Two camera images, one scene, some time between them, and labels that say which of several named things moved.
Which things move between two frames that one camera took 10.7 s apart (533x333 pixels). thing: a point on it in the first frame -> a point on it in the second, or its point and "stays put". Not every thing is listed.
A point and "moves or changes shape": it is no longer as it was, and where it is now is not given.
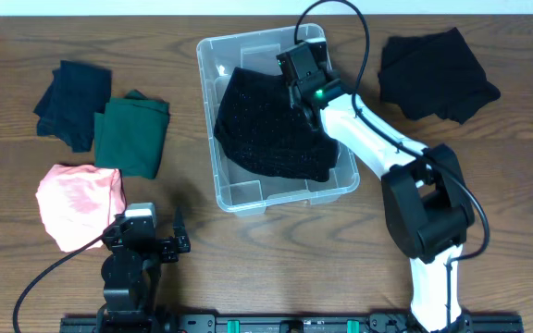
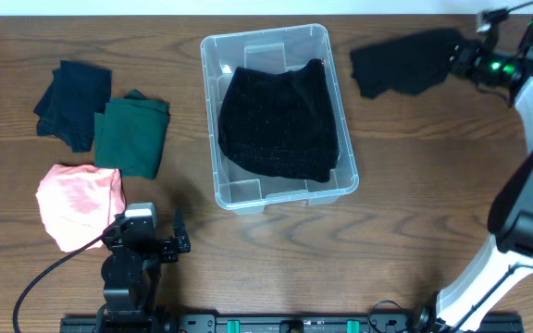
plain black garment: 434,74 moves or changes shape
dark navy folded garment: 67,106 stays put
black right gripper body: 295,97 -> 480,64
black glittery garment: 259,129 stays put
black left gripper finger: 183,243 stays put
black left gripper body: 156,247 stays put
